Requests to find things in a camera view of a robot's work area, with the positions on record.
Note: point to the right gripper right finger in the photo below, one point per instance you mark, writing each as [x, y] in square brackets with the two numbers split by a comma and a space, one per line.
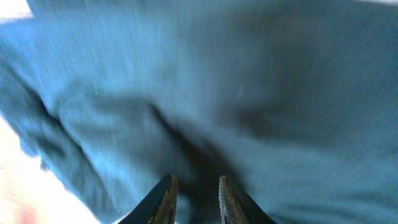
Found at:
[237, 207]

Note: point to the dark navy t-shirt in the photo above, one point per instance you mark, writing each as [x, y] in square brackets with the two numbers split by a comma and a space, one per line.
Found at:
[294, 100]

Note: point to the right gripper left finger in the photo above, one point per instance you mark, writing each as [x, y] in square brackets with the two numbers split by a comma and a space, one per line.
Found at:
[158, 206]

